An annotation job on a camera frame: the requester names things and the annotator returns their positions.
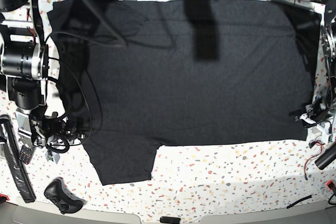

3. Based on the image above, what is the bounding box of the small black box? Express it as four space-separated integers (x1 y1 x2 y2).
160 216 181 224

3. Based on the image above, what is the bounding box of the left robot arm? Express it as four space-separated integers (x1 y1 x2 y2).
278 6 335 141

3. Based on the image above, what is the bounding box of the black TV remote control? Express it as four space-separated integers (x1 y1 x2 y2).
19 145 36 165

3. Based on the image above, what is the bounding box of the black T-shirt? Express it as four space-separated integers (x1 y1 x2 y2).
46 0 322 186

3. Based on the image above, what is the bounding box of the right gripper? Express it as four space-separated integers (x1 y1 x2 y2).
15 109 84 163

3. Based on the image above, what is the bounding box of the black cable tie strip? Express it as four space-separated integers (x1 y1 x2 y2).
286 195 312 209

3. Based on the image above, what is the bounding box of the long black plastic bar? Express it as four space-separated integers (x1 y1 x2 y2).
1 115 36 203

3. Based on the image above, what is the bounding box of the small red clip left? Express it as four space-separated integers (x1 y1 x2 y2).
0 194 9 204

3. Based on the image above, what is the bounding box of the small red clip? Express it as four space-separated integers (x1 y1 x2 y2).
0 194 9 204
326 180 335 193

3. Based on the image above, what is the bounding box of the black game controller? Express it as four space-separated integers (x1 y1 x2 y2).
44 179 83 215

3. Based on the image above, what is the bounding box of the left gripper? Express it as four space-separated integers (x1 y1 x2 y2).
288 98 335 143

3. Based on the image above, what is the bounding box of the small red clip right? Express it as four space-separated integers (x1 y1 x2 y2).
326 180 335 193

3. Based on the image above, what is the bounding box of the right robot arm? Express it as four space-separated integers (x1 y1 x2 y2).
1 0 84 164

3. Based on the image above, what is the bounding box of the black cylinder with wires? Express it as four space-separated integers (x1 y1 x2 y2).
315 142 336 170

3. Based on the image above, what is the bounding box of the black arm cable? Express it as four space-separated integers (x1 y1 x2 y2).
43 0 127 141

